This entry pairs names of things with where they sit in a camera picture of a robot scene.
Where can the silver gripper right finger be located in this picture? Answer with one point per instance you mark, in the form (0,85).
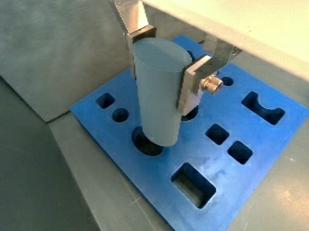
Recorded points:
(199,75)

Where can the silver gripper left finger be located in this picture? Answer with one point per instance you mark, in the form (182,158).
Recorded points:
(133,23)

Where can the light blue oval cylinder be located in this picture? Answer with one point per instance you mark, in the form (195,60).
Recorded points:
(159,60)

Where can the blue foam shape board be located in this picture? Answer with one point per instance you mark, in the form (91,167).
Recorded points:
(198,180)

